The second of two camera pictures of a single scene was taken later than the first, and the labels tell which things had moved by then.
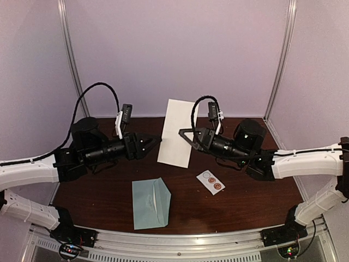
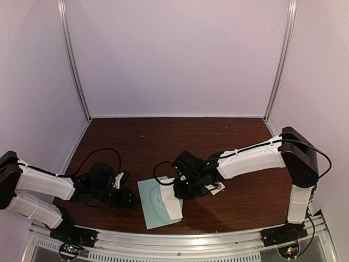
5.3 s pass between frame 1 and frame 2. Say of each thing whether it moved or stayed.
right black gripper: moved
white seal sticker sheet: stayed
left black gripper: moved
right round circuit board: stayed
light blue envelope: moved
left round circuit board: stayed
